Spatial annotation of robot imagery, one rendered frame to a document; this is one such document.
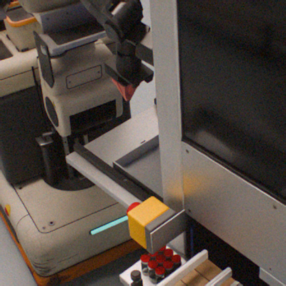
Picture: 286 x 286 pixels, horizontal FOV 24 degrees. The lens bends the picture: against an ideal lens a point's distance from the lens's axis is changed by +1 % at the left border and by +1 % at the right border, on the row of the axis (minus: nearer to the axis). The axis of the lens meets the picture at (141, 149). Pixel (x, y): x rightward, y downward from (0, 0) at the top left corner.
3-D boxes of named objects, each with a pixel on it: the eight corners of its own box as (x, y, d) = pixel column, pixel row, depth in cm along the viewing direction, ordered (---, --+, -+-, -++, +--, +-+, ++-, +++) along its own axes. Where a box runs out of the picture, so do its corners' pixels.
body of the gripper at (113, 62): (133, 90, 145) (133, 65, 139) (103, 67, 150) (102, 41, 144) (154, 78, 148) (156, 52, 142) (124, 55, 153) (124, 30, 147)
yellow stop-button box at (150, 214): (178, 236, 136) (176, 212, 131) (152, 255, 132) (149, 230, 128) (153, 218, 140) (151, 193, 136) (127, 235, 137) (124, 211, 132)
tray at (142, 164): (289, 186, 156) (290, 175, 154) (211, 244, 144) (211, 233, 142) (188, 125, 177) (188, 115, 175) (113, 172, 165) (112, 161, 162)
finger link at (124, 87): (124, 111, 152) (124, 80, 145) (104, 95, 155) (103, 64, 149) (145, 97, 155) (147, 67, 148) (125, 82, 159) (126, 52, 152)
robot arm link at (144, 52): (127, -9, 135) (101, 21, 133) (171, 13, 130) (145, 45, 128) (138, 26, 146) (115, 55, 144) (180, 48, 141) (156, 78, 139)
